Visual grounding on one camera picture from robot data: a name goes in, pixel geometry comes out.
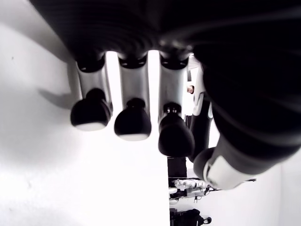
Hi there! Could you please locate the black box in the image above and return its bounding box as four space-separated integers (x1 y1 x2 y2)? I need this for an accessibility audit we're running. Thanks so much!
167 157 188 178

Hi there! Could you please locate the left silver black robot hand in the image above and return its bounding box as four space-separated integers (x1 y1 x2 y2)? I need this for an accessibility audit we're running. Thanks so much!
28 0 301 191

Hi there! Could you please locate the black bag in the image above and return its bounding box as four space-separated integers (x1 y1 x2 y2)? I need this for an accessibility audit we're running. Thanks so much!
169 208 212 226

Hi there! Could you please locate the white robot parts pile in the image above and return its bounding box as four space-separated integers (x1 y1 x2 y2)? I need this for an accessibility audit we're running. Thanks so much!
169 178 212 204

